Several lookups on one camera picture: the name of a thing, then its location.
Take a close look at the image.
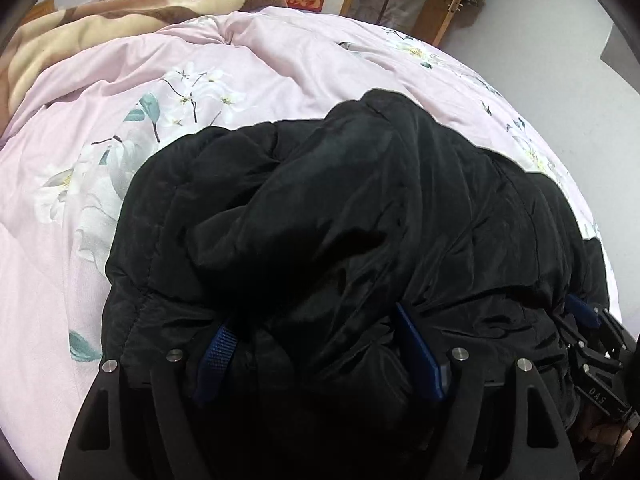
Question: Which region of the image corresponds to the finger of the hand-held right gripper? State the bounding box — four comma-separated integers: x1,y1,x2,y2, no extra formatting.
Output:
565,292,637,361
552,312,592,365

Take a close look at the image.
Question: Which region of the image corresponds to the brown dog-print blanket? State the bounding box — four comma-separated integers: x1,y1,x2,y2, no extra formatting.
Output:
0,0,289,126

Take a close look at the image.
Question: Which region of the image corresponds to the person's right hand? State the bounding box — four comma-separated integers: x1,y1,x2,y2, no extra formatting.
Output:
580,405,632,461

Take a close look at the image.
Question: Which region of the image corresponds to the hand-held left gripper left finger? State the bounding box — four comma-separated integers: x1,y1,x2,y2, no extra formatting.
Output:
57,322,241,480

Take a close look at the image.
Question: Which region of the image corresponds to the pink floral quilt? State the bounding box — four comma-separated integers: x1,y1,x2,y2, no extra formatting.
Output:
0,6,623,480

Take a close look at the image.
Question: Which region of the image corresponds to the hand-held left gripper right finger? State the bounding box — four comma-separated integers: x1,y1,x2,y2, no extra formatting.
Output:
392,302,581,480

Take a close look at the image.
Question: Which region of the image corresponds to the black puffer jacket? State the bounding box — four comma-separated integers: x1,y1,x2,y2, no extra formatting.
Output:
102,89,611,480

